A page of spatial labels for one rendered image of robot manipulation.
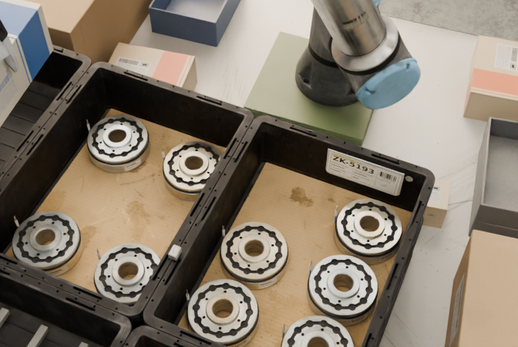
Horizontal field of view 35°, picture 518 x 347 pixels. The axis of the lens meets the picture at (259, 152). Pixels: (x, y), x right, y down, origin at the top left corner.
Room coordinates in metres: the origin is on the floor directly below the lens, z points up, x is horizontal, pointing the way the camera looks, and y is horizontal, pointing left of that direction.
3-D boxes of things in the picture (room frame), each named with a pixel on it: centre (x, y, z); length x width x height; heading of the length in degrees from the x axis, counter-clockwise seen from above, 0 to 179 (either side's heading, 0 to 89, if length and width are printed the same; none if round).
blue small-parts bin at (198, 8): (1.35, 0.13, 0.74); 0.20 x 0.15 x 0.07; 162
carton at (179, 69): (1.10, 0.22, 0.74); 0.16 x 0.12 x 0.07; 76
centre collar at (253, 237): (0.64, 0.01, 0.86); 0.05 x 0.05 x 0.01
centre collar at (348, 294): (0.58, -0.12, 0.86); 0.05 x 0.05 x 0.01
